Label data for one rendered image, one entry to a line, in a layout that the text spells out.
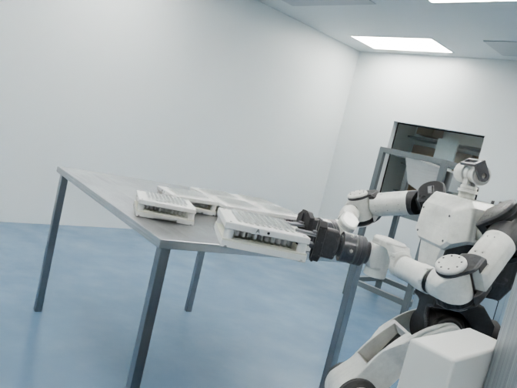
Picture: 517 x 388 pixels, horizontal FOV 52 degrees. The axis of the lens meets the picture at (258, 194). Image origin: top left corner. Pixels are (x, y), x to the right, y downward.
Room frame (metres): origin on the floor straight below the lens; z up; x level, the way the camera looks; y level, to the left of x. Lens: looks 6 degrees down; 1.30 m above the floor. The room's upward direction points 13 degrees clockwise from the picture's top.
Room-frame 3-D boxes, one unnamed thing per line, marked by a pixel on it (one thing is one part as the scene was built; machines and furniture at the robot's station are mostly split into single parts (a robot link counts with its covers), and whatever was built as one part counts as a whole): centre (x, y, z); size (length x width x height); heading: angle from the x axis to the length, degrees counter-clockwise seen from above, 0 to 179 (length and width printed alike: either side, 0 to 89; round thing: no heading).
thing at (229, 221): (1.56, -0.03, 1.05); 0.25 x 0.24 x 0.02; 11
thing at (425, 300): (1.70, -0.73, 0.87); 0.28 x 0.13 x 0.18; 101
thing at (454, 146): (7.05, -2.13, 1.43); 1.32 x 0.01 x 1.11; 45
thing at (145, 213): (2.29, 0.39, 0.89); 0.24 x 0.24 x 0.02; 17
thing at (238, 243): (1.56, -0.03, 1.00); 0.24 x 0.24 x 0.02; 11
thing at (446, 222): (1.69, -0.70, 1.14); 0.34 x 0.30 x 0.36; 11
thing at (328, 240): (1.53, -0.25, 1.05); 0.12 x 0.10 x 0.13; 93
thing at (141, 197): (2.29, 0.39, 0.94); 0.25 x 0.24 x 0.02; 107
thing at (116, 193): (2.76, 0.29, 0.86); 1.50 x 1.10 x 0.04; 36
